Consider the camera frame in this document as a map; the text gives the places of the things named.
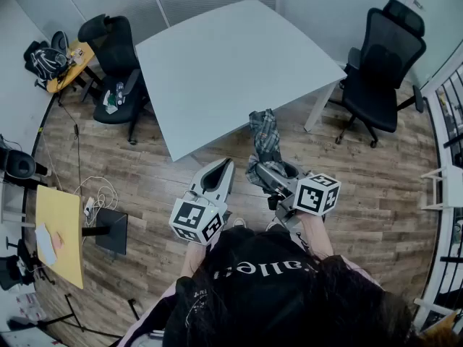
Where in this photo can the person's shoe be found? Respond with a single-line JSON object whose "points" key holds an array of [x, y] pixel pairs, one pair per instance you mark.
{"points": [[272, 225], [238, 222]]}

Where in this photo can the black round seat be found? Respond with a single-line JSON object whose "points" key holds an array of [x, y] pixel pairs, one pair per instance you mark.
{"points": [[18, 165]]}

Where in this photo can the person's black shirt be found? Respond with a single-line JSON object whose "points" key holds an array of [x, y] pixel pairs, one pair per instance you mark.
{"points": [[267, 295]]}

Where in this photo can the yellow rectangular table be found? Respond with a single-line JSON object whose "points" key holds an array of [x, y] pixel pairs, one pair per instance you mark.
{"points": [[59, 230]]}

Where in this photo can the black fabric office chair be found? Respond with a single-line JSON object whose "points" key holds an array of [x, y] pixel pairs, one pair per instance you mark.
{"points": [[115, 56]]}

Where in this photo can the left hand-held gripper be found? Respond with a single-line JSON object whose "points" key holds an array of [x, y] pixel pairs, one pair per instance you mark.
{"points": [[195, 219]]}

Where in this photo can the black square table base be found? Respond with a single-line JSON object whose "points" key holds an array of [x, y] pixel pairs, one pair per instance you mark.
{"points": [[111, 231]]}

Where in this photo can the person's left shoe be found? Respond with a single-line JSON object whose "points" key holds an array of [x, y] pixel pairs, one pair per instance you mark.
{"points": [[238, 222]]}

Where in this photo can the white paper sheet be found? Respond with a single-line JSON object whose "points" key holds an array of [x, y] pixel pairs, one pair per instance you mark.
{"points": [[46, 244]]}

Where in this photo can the person's left forearm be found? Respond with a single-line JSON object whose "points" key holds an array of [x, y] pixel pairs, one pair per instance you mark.
{"points": [[191, 260]]}

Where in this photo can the white shelf unit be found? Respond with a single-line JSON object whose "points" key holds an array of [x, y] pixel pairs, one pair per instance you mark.
{"points": [[448, 121]]}

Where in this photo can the white stool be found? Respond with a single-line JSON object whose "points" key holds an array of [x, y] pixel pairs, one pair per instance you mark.
{"points": [[446, 188]]}

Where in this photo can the person's right forearm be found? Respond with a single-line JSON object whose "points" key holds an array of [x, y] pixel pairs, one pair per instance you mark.
{"points": [[316, 235]]}

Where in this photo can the white crumpled paper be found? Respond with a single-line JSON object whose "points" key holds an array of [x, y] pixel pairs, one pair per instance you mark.
{"points": [[109, 107]]}

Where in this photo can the white table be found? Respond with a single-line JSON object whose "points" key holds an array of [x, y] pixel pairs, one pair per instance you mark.
{"points": [[231, 71]]}

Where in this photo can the pink paper piece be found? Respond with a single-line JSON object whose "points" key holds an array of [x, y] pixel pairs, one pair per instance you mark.
{"points": [[58, 240]]}

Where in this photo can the yellow round side table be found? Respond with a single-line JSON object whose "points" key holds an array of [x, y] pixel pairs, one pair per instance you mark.
{"points": [[77, 67]]}

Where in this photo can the person's right shoe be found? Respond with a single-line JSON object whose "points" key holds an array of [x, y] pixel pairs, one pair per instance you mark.
{"points": [[272, 225]]}

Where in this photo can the black mesh office chair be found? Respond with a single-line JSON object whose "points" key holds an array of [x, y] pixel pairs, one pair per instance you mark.
{"points": [[383, 71]]}

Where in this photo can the green packet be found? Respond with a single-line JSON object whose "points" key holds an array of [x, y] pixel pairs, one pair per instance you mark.
{"points": [[116, 98]]}

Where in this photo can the black backpack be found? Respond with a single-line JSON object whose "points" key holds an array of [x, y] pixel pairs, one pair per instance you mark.
{"points": [[45, 61]]}

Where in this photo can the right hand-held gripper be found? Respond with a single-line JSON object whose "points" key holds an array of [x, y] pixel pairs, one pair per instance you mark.
{"points": [[314, 195]]}

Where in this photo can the clear plastic bottle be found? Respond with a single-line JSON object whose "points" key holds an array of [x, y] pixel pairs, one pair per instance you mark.
{"points": [[120, 90]]}

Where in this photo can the grey plaid cloth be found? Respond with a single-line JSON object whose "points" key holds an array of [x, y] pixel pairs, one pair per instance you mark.
{"points": [[267, 139]]}

